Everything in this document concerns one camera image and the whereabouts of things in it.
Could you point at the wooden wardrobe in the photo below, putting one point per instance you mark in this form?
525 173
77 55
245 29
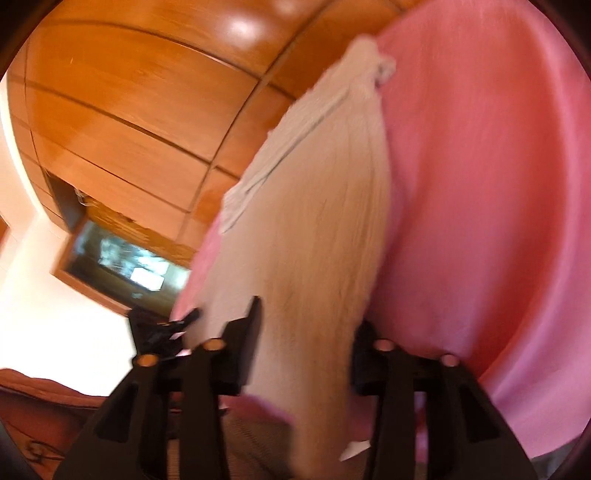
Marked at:
138 92

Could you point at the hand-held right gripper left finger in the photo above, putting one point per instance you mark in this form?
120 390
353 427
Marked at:
247 341

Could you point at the pink blanket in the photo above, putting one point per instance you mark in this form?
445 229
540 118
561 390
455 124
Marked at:
485 184

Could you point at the wooden framed window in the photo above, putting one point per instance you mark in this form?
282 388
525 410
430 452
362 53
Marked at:
120 263

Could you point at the reddish brown cloth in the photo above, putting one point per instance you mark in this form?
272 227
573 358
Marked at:
41 397

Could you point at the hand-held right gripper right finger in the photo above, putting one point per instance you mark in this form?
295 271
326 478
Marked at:
364 364

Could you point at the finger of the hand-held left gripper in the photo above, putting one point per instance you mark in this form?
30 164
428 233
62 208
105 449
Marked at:
187 319

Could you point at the cream knitted sweater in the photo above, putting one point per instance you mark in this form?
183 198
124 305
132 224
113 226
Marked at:
314 230

